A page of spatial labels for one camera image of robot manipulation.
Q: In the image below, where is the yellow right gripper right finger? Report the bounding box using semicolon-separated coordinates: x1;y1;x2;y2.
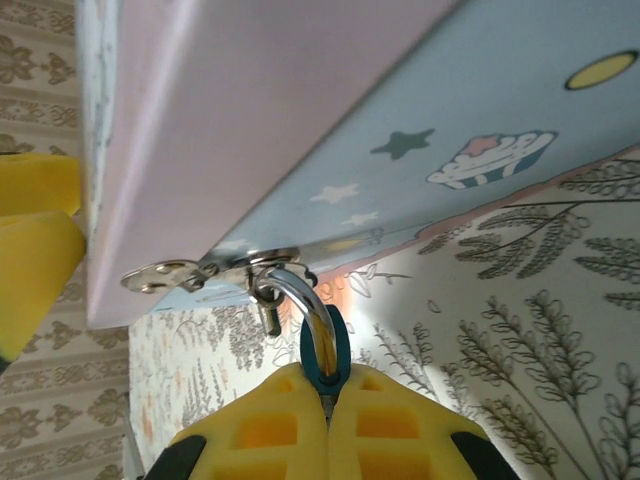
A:
327;362;517;480

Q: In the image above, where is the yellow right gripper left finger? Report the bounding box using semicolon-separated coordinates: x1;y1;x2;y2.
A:
143;362;331;480

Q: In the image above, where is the blue padlock chrome shackle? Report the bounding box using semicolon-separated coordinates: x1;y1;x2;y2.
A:
252;263;355;426

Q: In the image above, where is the pastel blue cartoon box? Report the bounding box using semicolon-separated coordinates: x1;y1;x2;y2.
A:
74;0;640;331

